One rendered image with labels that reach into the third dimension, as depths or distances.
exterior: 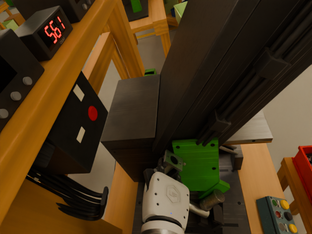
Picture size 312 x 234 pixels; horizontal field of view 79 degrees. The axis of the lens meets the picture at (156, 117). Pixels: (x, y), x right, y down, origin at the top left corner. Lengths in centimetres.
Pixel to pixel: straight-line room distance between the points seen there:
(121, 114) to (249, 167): 55
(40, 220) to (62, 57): 33
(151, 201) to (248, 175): 53
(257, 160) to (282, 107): 150
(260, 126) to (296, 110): 166
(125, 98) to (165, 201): 41
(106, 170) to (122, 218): 126
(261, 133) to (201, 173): 24
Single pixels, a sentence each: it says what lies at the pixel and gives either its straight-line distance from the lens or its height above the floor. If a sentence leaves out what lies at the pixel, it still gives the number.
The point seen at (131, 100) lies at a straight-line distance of 69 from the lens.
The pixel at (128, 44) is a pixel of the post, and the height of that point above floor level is 118.
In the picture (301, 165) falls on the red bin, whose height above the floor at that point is 86.
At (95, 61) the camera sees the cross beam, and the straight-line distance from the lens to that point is 93.
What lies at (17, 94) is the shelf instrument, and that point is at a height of 156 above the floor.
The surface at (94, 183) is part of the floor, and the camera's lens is 211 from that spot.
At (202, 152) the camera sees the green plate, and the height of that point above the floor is 123.
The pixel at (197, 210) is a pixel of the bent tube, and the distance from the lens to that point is 68.
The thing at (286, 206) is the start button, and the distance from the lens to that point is 81.
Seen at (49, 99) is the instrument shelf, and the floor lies 153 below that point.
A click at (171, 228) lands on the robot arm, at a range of 39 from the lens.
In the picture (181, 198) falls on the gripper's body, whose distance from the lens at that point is 46.
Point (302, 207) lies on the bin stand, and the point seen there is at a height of 79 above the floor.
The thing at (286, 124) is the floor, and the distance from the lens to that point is 222.
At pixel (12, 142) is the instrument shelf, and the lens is 28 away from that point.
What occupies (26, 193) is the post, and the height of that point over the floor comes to 138.
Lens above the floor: 169
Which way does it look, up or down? 48 degrees down
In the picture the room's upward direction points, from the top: 20 degrees counter-clockwise
